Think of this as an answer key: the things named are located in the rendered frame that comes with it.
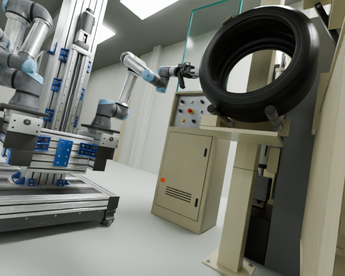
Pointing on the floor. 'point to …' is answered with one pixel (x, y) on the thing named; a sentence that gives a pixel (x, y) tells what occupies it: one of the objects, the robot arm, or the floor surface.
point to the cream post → (245, 170)
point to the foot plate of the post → (211, 261)
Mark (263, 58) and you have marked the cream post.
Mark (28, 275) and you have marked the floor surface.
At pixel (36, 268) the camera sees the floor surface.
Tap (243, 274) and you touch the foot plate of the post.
